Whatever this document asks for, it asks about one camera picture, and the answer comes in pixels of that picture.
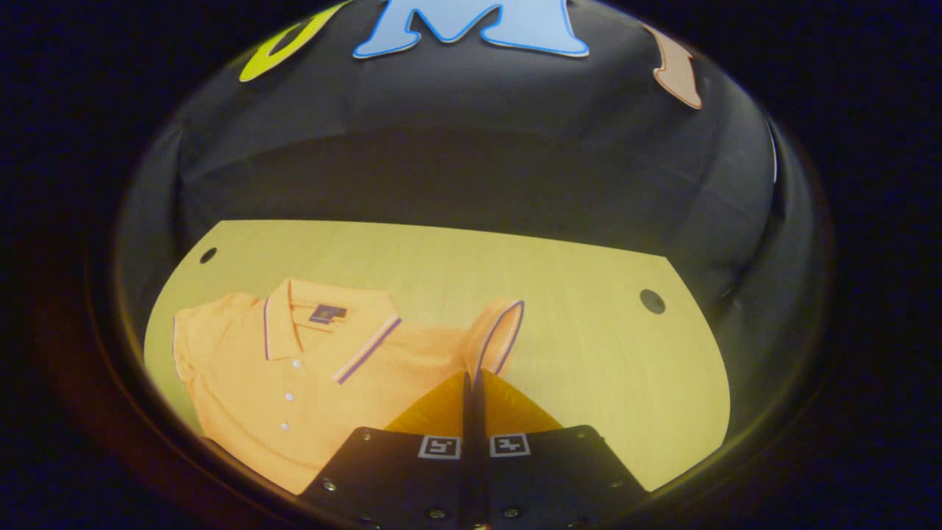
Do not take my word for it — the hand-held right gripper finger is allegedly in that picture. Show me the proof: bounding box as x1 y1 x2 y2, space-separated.
471 368 650 530
298 372 475 530

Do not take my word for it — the orange T-shirt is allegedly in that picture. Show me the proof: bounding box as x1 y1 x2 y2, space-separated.
173 278 525 495

